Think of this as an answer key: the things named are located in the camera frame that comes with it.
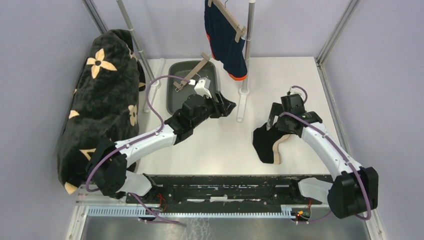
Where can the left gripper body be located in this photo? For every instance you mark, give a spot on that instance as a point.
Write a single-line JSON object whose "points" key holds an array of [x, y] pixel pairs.
{"points": [[213, 110]]}

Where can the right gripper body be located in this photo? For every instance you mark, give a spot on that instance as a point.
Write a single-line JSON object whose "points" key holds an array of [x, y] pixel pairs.
{"points": [[277, 109]]}

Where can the wooden clip hanger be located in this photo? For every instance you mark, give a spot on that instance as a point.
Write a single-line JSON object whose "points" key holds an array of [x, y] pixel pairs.
{"points": [[205, 59], [240, 30]]}

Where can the black underwear white waistband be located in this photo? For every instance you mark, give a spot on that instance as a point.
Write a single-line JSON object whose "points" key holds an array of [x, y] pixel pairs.
{"points": [[266, 144]]}

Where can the navy orange underwear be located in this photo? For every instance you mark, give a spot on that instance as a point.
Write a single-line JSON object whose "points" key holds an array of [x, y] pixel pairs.
{"points": [[224, 48]]}

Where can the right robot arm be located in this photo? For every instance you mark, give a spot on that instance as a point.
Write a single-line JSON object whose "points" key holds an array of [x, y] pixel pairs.
{"points": [[354, 188]]}

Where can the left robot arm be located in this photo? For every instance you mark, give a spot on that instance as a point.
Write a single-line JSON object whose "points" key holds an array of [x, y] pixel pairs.
{"points": [[108, 166]]}

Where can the white right pole base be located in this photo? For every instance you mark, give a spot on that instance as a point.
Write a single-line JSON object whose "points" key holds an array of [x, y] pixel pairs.
{"points": [[243, 96]]}

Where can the right metal rack pole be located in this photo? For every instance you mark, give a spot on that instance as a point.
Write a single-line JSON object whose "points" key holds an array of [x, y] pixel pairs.
{"points": [[250, 19]]}

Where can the metal rack pole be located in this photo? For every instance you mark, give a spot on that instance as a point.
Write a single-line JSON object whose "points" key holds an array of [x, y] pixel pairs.
{"points": [[136, 40], [250, 19]]}

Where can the grey plastic basin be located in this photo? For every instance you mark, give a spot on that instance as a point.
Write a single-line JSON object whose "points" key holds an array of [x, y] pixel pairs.
{"points": [[175, 99]]}

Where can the black floral plush blanket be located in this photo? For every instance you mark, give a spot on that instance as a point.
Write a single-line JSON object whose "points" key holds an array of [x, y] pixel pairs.
{"points": [[104, 105]]}

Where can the left metal rack pole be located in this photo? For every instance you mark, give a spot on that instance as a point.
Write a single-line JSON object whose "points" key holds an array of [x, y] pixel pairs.
{"points": [[136, 40]]}

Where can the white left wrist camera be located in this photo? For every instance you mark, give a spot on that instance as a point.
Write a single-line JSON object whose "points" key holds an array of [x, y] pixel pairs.
{"points": [[201, 86]]}

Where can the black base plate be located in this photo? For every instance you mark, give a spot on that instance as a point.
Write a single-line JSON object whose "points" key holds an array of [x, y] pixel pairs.
{"points": [[226, 193]]}

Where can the grey cable duct strip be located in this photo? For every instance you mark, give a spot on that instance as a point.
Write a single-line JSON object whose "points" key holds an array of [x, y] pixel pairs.
{"points": [[139, 211]]}

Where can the aluminium frame rail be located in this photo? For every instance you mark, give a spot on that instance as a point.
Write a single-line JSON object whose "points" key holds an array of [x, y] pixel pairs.
{"points": [[337, 32]]}

